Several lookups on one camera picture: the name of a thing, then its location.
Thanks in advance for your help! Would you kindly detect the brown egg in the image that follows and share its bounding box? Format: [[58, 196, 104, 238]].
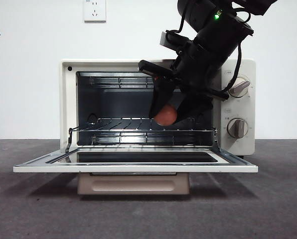
[[154, 104, 177, 126]]

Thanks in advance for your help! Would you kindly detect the oven door with beige handle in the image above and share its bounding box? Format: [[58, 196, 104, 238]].
[[13, 146, 259, 196]]

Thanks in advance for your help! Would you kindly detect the temperature knob with beige grip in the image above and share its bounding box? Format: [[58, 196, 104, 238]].
[[228, 76, 251, 98]]

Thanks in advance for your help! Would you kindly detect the timer knob with beige grip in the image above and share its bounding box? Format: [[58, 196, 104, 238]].
[[227, 118, 249, 139]]

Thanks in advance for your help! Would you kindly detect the cream toaster oven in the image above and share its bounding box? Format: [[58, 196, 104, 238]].
[[60, 59, 256, 156]]

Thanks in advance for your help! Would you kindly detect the black looping arm cable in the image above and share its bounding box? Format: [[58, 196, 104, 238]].
[[222, 42, 243, 94]]

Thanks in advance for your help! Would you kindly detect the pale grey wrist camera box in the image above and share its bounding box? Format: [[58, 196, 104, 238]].
[[160, 30, 186, 52]]

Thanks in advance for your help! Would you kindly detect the black camera cable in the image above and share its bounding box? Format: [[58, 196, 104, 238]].
[[164, 0, 189, 43]]

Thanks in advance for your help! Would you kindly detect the metal wire oven rack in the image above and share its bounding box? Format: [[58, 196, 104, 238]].
[[69, 117, 218, 133]]

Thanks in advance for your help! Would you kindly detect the white wall socket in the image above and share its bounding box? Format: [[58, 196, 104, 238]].
[[83, 0, 107, 23]]

